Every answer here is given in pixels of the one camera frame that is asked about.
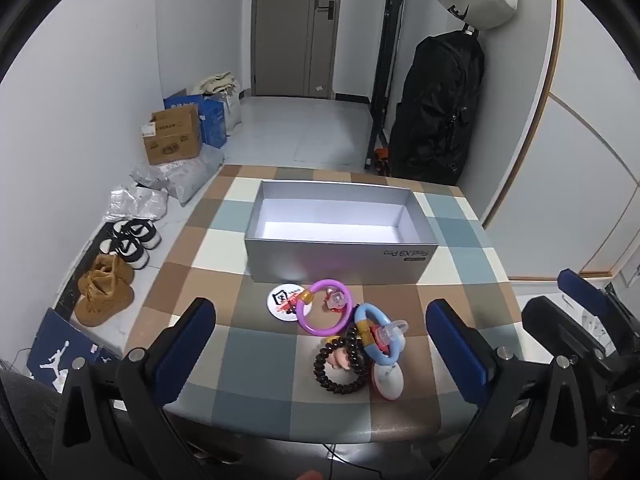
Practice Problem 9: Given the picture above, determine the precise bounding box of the black metal stand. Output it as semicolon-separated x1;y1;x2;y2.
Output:
364;0;413;171

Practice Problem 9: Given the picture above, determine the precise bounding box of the purple ring bracelet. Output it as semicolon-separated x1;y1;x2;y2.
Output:
298;280;356;336

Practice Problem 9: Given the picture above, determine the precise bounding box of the round white red-rimmed badge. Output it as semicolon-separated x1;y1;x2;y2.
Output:
371;360;405;402

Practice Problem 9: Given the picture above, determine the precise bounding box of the dark blue shoebox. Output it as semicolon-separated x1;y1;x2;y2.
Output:
27;307;121;391

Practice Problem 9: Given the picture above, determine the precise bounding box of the silver crinkled parcel bag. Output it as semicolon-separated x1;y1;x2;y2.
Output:
103;185;171;223

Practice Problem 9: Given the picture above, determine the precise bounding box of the person's grey trouser leg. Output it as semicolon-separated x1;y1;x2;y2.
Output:
0;360;56;480

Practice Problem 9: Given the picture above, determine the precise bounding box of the black and white sneaker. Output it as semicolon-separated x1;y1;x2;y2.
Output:
112;218;162;250
99;236;150;268

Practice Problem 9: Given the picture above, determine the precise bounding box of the blue ring bracelet with charm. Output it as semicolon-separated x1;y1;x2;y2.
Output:
354;302;411;368

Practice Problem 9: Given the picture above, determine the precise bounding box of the black cable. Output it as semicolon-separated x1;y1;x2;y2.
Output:
322;442;386;480

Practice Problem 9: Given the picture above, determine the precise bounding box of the blue carton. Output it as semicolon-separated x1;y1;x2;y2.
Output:
164;89;205;112
200;99;229;149

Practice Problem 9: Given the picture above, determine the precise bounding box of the round white printed badge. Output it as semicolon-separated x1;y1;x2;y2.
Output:
265;284;307;320

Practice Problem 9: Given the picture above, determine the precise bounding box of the black backpack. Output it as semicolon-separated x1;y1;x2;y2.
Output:
388;30;486;186

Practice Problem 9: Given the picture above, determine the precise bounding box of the brown cardboard box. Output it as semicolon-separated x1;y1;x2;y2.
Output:
141;105;203;166

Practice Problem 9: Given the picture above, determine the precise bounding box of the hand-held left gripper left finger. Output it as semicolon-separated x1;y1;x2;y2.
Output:
51;297;217;480

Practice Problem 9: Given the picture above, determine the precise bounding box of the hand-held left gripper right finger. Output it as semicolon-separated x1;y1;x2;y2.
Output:
425;298;592;480

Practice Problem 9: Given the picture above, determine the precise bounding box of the grey door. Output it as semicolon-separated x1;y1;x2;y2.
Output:
250;0;343;101

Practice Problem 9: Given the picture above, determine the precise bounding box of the tan suede boot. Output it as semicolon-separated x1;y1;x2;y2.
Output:
90;254;136;286
74;271;135;328

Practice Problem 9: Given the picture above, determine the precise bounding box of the white cabinet panel wood trim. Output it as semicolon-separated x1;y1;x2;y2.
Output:
480;0;640;281

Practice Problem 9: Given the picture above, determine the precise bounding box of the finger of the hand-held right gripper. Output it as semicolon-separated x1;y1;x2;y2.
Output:
557;269;631;331
521;296;608;381

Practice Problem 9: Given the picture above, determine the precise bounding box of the cream cloth bag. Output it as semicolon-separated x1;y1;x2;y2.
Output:
192;71;243;136

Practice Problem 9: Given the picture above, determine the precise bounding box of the grey plastic parcel bag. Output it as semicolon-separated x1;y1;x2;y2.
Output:
131;152;224;206

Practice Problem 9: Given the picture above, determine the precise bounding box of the black bead bracelet with doll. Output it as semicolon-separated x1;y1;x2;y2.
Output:
314;322;373;397

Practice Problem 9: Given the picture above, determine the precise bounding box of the checked tablecloth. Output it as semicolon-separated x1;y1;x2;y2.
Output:
122;164;526;445

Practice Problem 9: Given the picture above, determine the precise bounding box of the silver cardboard box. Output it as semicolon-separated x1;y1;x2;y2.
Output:
243;179;440;283

